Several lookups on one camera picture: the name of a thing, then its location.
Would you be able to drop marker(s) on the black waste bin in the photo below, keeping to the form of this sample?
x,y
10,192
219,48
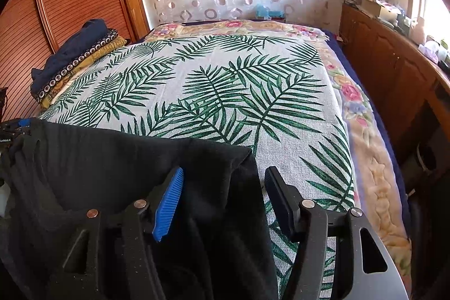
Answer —
x,y
429,157

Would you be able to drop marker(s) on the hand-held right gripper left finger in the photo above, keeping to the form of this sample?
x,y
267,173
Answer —
x,y
168,205

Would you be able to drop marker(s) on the palm leaf print cloth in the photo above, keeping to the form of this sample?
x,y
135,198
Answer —
x,y
218,92

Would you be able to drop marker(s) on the wooden cabinet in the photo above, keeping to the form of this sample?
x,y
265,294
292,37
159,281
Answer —
x,y
386,57

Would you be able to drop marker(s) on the black printed t-shirt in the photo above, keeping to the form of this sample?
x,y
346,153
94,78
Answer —
x,y
105,173

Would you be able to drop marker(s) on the white tissue pack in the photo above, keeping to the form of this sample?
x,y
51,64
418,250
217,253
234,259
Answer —
x,y
430,51

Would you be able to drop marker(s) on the cardboard box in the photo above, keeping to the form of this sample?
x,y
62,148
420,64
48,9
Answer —
x,y
378,9

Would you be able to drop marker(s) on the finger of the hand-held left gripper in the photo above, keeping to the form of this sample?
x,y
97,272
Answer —
x,y
23,124

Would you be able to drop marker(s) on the teal box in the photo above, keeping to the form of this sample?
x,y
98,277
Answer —
x,y
269,12

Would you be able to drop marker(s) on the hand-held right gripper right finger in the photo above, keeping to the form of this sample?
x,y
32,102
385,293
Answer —
x,y
281,201

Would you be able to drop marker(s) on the pink vase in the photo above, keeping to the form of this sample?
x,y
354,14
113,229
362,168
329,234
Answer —
x,y
419,31

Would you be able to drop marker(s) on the floral blanket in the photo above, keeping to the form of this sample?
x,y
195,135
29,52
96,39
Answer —
x,y
369,152

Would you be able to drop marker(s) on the navy bed sheet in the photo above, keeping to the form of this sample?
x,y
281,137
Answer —
x,y
383,131

